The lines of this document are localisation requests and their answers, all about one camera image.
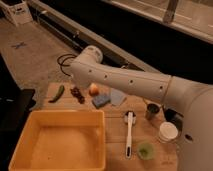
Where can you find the green pepper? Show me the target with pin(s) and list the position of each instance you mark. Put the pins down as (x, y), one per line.
(58, 94)

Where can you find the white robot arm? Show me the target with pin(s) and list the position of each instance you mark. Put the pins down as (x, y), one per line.
(194, 100)

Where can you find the metal cup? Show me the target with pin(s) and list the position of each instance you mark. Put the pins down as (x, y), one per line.
(151, 110)

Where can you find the white paper cup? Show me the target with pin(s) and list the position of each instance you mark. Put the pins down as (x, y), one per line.
(167, 132)

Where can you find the orange apple fruit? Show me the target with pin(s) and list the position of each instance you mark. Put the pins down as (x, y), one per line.
(93, 90)

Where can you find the pale blue cloth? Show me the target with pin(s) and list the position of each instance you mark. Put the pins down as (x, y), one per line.
(117, 97)

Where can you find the blue sponge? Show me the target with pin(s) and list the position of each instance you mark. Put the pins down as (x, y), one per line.
(100, 100)

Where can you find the dark grape bunch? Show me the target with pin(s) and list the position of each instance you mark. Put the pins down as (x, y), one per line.
(77, 94)

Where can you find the white dish brush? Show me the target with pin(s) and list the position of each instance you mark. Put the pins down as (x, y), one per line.
(130, 120)

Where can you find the wooden cutting board table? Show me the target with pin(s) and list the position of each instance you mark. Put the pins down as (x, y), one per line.
(165, 158)

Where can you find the yellow plastic bin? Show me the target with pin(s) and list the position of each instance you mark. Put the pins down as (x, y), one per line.
(61, 140)

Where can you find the white storage crate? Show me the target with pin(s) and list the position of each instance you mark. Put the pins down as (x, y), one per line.
(17, 14)

